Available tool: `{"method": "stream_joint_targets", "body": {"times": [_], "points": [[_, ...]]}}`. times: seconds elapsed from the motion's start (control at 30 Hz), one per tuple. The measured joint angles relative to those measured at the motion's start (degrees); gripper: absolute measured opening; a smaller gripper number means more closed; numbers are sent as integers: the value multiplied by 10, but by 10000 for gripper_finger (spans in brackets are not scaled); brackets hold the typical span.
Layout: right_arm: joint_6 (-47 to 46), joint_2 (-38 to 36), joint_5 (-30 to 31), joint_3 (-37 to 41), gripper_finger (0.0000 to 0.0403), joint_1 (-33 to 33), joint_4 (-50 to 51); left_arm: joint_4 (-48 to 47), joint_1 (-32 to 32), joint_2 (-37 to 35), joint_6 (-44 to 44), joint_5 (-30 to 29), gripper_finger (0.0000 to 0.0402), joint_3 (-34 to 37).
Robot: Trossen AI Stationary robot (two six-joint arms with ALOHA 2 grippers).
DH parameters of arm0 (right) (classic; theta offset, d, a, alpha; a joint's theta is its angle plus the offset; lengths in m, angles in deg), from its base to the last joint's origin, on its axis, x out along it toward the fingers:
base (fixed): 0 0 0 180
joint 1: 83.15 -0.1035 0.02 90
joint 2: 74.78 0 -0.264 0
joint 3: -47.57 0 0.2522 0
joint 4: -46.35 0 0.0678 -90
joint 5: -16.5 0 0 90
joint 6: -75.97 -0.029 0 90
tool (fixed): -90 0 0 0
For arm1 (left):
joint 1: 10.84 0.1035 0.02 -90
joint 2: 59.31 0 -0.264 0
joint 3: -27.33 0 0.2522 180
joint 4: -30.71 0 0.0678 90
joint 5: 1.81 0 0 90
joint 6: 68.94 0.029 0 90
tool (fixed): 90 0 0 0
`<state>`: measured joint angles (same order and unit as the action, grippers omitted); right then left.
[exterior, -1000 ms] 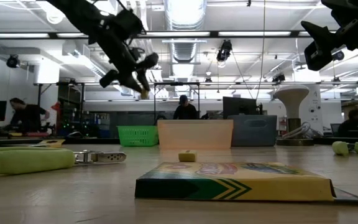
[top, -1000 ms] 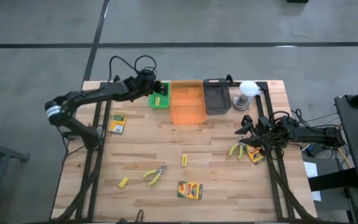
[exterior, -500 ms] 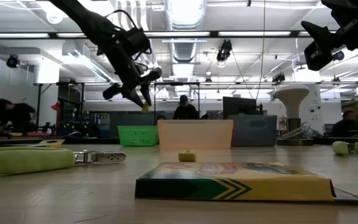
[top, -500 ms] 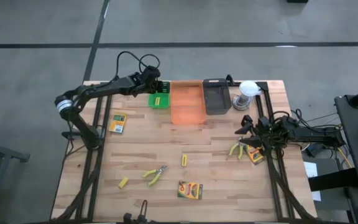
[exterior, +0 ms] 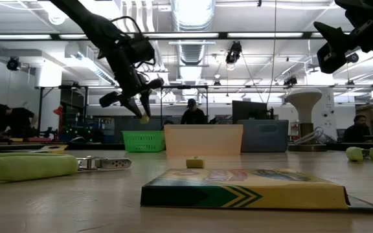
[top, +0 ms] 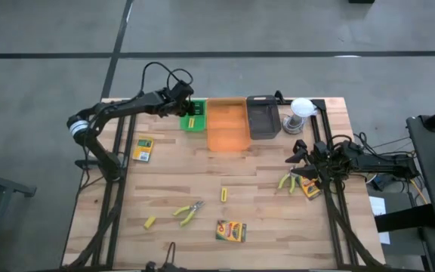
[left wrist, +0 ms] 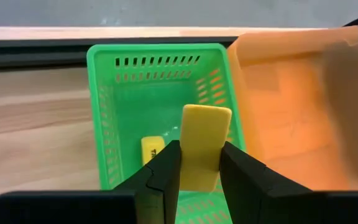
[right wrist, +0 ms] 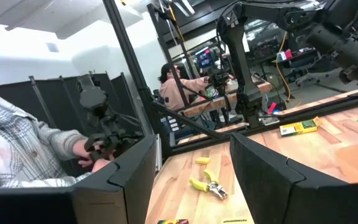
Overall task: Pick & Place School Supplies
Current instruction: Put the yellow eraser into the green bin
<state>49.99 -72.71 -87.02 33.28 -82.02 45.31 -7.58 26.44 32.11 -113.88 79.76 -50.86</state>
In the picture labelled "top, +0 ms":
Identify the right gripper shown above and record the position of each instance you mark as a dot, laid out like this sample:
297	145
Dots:
321	166

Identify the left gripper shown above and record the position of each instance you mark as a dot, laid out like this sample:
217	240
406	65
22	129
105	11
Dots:
176	107

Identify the small yellow box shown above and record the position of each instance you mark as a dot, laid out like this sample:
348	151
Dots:
224	194
150	222
191	122

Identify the yellow green crayon box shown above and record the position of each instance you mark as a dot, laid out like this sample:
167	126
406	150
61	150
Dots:
311	189
231	231
143	149

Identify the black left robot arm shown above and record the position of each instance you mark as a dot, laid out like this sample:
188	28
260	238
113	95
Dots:
127	107

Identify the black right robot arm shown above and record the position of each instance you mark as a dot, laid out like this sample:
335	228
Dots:
383	164

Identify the green plastic basket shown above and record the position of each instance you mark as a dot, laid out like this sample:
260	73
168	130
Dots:
186	126

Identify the orange plastic bin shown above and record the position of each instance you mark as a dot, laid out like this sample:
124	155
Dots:
228	126

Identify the white mushroom lamp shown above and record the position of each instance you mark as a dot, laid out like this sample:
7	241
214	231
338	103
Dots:
301	107

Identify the dark grey plastic bin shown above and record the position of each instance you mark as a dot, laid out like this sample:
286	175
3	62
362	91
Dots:
263	119

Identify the blue device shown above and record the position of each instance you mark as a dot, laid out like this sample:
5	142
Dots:
378	182

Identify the white paper sheet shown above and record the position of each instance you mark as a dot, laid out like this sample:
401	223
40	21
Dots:
378	207

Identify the black flat bar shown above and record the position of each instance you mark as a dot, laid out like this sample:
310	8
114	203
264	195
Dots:
406	218

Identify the black object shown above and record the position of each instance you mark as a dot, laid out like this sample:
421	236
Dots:
361	1

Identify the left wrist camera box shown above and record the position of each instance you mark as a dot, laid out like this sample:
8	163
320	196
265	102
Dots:
181	90

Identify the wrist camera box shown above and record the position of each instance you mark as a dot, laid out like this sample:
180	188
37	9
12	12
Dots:
320	148
181	90

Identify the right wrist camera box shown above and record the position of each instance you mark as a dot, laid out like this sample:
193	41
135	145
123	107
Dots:
320	148

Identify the black aluminium frame rails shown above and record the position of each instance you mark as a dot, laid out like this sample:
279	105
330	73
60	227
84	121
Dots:
240	102

